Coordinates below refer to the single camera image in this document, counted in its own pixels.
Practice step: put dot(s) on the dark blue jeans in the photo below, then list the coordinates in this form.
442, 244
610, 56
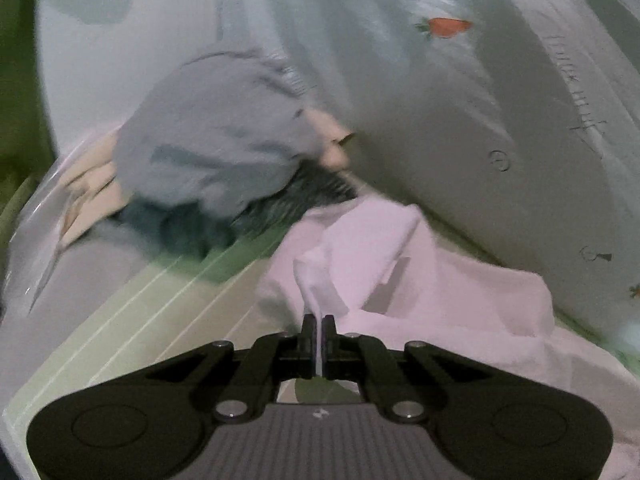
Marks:
183, 230

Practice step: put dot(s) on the grey sweatshirt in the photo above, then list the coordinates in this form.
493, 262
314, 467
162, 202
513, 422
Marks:
219, 132

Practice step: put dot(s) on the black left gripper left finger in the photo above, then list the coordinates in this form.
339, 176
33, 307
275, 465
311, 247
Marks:
297, 353

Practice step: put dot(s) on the beige folded garment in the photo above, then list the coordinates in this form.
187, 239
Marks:
96, 193

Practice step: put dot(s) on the white cloth garment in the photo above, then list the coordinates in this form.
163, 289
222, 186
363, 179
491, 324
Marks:
376, 267

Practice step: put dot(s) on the dark plaid shirt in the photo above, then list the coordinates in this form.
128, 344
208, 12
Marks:
312, 186

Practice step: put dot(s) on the translucent plastic storage bag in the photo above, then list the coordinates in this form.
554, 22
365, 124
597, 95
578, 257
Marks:
515, 121

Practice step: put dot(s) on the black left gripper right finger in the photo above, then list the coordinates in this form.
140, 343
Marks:
340, 353

